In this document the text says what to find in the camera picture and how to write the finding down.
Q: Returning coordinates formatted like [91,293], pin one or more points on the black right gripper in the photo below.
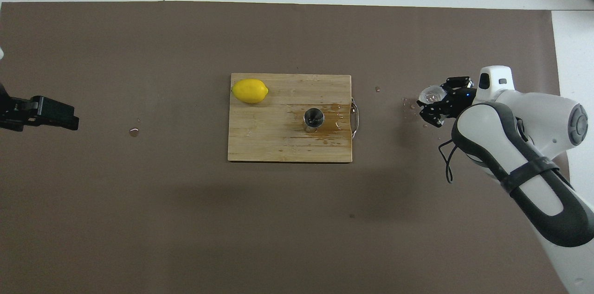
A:
[459,101]

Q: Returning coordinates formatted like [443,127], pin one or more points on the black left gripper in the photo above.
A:
[5,113]

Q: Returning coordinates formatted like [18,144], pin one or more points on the small clear glass cup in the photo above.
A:
[431,94]

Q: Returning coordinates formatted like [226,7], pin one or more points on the steel double jigger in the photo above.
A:
[313,118]

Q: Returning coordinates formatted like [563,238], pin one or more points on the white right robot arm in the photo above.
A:
[533,122]

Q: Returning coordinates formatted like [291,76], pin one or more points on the small liquid puddle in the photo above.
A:
[133,132]

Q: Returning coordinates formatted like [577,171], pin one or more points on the wooden cutting board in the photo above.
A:
[269,136]

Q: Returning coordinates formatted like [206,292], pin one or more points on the yellow lemon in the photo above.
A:
[249,91]

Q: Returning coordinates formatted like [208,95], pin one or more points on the brown table mat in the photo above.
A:
[278,220]

